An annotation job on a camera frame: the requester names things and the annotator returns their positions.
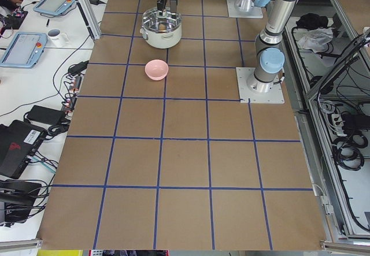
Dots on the brown egg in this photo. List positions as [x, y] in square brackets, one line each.
[162, 27]

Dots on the glass pot lid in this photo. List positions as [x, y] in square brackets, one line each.
[151, 20]

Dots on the pale green cooking pot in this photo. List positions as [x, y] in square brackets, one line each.
[162, 40]

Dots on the pink bowl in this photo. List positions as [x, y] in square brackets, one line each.
[156, 69]

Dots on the far blue teach pendant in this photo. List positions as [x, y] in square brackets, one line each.
[53, 7]

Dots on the blue teach pendant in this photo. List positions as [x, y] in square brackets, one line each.
[53, 7]
[25, 50]

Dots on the white mug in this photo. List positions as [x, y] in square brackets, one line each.
[58, 38]

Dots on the black cloth pile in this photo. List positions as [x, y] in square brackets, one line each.
[311, 21]

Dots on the near blue teach pendant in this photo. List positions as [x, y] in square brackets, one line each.
[25, 50]

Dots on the white cloth pile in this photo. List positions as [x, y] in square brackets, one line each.
[316, 40]

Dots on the black power adapter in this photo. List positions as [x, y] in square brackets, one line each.
[45, 115]

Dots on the black red computer box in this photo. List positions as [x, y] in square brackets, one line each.
[19, 141]

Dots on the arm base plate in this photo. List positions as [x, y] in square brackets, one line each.
[253, 91]
[233, 12]

